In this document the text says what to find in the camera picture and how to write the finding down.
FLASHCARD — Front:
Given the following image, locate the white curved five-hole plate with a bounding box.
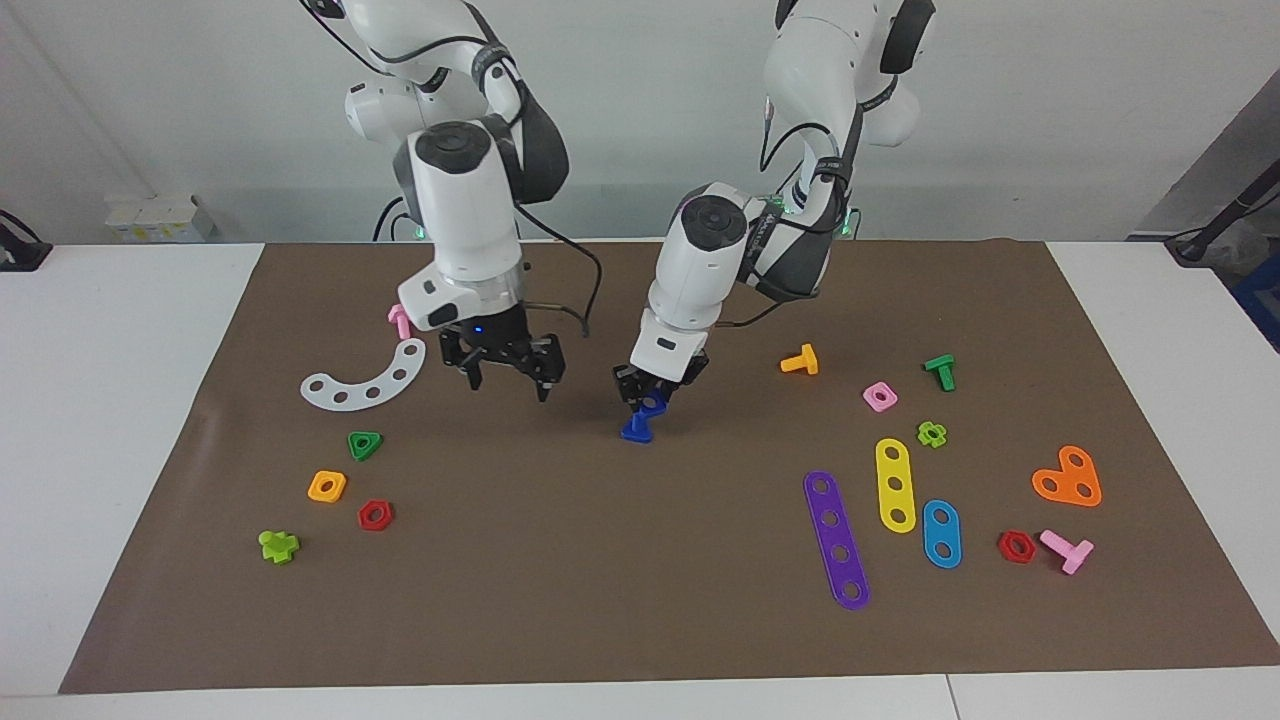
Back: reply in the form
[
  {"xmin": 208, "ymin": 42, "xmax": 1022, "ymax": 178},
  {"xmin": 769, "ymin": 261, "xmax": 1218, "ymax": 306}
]
[{"xmin": 300, "ymin": 338, "xmax": 428, "ymax": 413}]

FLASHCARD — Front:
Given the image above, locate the brown paper table mat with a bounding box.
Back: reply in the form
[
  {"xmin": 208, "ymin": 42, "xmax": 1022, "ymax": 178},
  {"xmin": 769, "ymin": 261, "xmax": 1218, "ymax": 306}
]
[{"xmin": 58, "ymin": 238, "xmax": 1280, "ymax": 696}]

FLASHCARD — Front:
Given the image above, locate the purple four-hole plastic strip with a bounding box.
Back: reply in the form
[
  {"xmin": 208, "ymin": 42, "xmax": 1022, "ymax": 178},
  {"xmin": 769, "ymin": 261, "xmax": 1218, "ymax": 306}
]
[{"xmin": 803, "ymin": 471, "xmax": 871, "ymax": 611}]

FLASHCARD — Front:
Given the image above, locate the yellow three-hole plastic strip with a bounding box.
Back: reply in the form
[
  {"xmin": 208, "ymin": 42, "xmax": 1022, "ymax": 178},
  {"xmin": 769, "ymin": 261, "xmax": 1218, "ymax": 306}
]
[{"xmin": 875, "ymin": 438, "xmax": 917, "ymax": 534}]

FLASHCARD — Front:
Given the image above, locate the blue two-hole plastic strip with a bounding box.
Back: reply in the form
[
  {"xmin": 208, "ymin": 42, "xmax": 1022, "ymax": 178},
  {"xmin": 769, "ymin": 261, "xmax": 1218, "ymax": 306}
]
[{"xmin": 922, "ymin": 499, "xmax": 963, "ymax": 570}]

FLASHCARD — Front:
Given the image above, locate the white cardboard box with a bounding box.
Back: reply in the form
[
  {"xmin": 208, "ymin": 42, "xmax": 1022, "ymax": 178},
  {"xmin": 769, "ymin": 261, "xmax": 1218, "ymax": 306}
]
[{"xmin": 105, "ymin": 195, "xmax": 216, "ymax": 244}]

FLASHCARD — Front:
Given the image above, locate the orange three-hole plastic plate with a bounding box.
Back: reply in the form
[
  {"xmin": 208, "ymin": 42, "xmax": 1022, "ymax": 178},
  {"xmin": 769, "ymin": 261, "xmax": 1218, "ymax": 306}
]
[{"xmin": 1031, "ymin": 445, "xmax": 1103, "ymax": 508}]

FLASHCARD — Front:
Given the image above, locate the black table clamp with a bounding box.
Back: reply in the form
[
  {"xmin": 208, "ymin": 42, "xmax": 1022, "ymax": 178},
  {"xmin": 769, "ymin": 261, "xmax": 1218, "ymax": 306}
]
[{"xmin": 0, "ymin": 210, "xmax": 53, "ymax": 273}]

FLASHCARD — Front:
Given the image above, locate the blue plastic crate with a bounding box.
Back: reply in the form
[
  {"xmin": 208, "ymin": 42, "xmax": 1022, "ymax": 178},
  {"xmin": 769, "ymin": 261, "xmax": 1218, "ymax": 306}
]
[{"xmin": 1232, "ymin": 268, "xmax": 1280, "ymax": 353}]

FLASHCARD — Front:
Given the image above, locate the thin black left gripper cable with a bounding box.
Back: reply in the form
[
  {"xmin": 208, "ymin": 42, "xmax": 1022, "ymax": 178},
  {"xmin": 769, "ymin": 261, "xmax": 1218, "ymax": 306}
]
[{"xmin": 715, "ymin": 283, "xmax": 801, "ymax": 331}]

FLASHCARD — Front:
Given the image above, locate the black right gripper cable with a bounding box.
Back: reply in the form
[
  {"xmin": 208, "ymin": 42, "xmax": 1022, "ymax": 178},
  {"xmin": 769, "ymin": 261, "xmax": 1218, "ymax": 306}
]
[{"xmin": 515, "ymin": 232, "xmax": 604, "ymax": 339}]

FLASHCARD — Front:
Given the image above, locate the black camera stand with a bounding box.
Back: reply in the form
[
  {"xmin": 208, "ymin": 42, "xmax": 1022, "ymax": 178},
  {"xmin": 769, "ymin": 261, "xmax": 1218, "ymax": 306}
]
[{"xmin": 1165, "ymin": 165, "xmax": 1280, "ymax": 266}]

